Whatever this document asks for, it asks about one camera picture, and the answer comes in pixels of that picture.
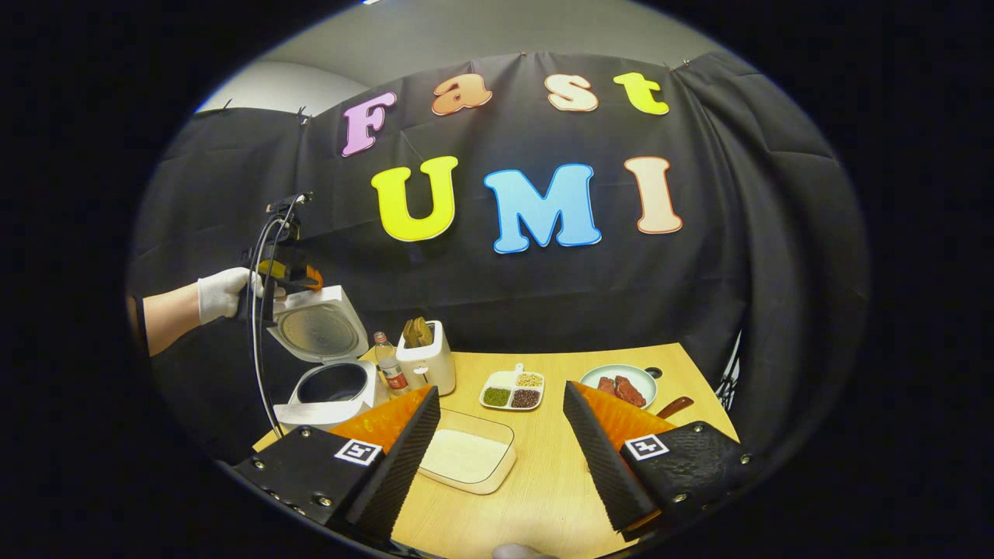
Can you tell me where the tray of white rice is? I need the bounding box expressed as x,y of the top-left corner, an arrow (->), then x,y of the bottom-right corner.
418,409 -> 517,495

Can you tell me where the white rice cooker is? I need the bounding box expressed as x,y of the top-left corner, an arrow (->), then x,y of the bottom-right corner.
266,285 -> 389,433

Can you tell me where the small clear bottle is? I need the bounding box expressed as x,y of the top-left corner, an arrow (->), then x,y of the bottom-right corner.
374,332 -> 409,397

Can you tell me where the pale green plate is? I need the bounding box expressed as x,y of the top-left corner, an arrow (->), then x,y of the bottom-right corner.
579,364 -> 659,410

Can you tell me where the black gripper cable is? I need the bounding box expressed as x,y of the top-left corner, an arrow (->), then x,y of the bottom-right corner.
247,198 -> 302,439

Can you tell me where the white divided grain dish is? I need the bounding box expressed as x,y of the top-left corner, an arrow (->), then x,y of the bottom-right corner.
479,363 -> 546,411

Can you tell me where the black backdrop cloth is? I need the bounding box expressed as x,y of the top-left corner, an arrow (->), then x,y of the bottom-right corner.
128,50 -> 871,467

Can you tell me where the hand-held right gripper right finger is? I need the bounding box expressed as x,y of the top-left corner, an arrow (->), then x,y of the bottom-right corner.
563,380 -> 752,542

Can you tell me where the white toaster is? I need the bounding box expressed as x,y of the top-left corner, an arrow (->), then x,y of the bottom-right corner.
396,320 -> 457,397

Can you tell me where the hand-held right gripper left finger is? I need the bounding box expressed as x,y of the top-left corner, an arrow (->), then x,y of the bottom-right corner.
233,385 -> 441,541

